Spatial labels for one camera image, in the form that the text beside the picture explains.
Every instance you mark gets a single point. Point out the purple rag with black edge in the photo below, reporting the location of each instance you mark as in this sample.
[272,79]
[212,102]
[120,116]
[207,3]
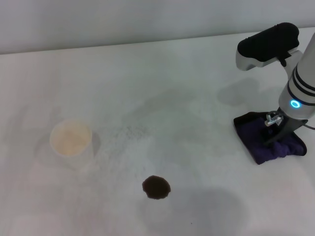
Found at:
[251,140]

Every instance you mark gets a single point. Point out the dark liquid stain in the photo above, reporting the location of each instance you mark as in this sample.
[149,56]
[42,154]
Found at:
[156,187]

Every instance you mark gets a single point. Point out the white paper cup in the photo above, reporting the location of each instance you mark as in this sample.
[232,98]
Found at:
[71,145]

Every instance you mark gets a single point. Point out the silver and black right arm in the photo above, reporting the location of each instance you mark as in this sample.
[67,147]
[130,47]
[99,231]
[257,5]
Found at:
[300,83]

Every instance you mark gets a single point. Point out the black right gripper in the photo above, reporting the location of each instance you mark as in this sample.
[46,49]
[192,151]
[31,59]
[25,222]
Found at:
[285,130]

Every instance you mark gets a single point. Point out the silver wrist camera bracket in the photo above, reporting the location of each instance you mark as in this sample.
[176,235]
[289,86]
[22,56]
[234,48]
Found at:
[272,120]

